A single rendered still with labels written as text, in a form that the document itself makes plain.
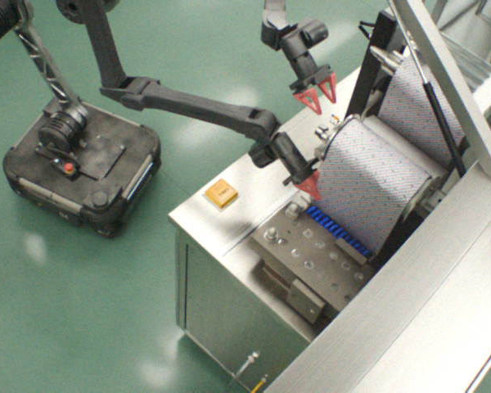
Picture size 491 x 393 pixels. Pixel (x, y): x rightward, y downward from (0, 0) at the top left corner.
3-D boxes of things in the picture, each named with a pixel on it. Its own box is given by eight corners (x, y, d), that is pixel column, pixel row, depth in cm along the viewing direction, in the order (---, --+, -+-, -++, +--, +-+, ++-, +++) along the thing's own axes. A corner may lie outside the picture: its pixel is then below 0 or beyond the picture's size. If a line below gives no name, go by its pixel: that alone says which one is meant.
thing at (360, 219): (310, 204, 167) (323, 164, 152) (376, 257, 160) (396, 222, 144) (309, 205, 167) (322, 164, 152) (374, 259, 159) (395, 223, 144)
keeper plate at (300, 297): (290, 295, 162) (297, 277, 153) (317, 319, 159) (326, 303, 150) (284, 301, 161) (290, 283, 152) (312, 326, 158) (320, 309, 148)
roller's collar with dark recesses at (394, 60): (391, 63, 161) (398, 46, 156) (408, 75, 159) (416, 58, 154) (379, 73, 158) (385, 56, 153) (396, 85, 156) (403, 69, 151)
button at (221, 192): (221, 181, 182) (222, 177, 180) (237, 196, 180) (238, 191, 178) (204, 194, 178) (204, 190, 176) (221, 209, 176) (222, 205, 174)
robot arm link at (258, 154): (255, 128, 153) (267, 109, 158) (228, 146, 161) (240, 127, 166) (287, 160, 156) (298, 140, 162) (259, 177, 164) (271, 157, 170)
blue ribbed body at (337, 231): (312, 209, 167) (314, 201, 164) (371, 258, 160) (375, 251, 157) (304, 216, 165) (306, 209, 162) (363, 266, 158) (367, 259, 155)
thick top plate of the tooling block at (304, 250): (287, 211, 170) (290, 200, 165) (397, 304, 157) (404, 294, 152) (248, 246, 162) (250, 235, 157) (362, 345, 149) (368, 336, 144)
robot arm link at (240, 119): (119, 92, 162) (138, 72, 169) (121, 109, 166) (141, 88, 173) (265, 131, 151) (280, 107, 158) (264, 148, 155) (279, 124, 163)
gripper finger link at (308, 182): (308, 207, 163) (288, 179, 162) (324, 192, 167) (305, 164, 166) (322, 202, 157) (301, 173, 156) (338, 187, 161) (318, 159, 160)
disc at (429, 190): (429, 195, 152) (445, 164, 139) (430, 196, 151) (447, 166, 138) (395, 232, 146) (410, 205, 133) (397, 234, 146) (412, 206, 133)
